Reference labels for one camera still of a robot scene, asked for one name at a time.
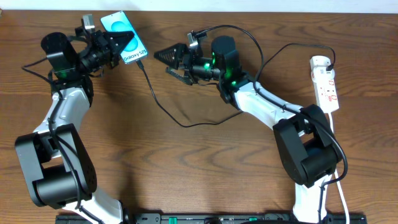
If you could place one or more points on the blue screen smartphone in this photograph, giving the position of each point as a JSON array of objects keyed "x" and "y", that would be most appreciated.
[{"x": 131, "y": 47}]

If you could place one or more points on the white power strip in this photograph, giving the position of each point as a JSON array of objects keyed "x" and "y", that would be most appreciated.
[{"x": 325, "y": 92}]

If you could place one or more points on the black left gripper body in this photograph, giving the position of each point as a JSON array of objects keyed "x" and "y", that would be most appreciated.
[{"x": 97, "y": 56}]

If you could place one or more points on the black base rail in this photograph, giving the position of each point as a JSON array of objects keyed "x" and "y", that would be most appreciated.
[{"x": 284, "y": 217}]

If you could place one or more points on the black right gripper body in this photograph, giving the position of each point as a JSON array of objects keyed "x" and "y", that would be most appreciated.
[{"x": 201, "y": 68}]

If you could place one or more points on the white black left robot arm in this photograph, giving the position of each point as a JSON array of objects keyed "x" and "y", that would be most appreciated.
[{"x": 57, "y": 169}]

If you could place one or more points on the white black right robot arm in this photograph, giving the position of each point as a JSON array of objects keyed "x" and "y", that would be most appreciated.
[{"x": 305, "y": 138}]

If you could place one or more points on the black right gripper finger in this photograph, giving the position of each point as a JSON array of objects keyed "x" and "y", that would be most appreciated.
[
  {"x": 172, "y": 56},
  {"x": 186, "y": 78}
]

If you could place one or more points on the white charger adapter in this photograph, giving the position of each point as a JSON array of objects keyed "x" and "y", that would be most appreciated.
[{"x": 321, "y": 74}]

